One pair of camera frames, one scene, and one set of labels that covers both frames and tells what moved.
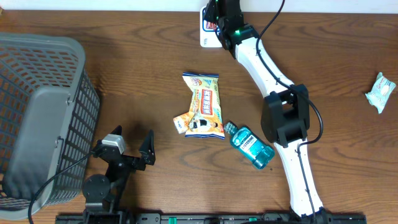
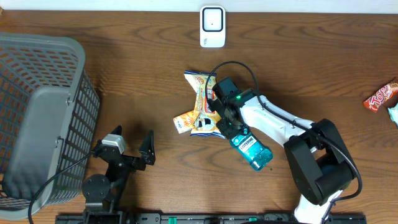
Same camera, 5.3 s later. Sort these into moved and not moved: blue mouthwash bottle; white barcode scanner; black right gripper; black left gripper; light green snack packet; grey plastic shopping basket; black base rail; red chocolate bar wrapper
Moved: black right gripper; red chocolate bar wrapper; light green snack packet
Not moved: black base rail; blue mouthwash bottle; grey plastic shopping basket; black left gripper; white barcode scanner
